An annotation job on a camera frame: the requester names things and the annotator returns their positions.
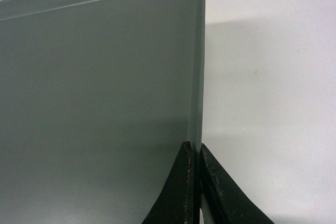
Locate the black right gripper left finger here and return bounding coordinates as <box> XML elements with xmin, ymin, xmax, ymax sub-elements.
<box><xmin>143</xmin><ymin>142</ymin><xmax>194</xmax><ymax>224</ymax></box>

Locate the grey silver rectangular tray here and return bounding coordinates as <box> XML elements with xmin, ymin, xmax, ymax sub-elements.
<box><xmin>1</xmin><ymin>0</ymin><xmax>205</xmax><ymax>223</ymax></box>

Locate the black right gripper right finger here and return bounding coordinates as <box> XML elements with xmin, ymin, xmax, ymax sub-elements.
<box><xmin>200</xmin><ymin>144</ymin><xmax>273</xmax><ymax>223</ymax></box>

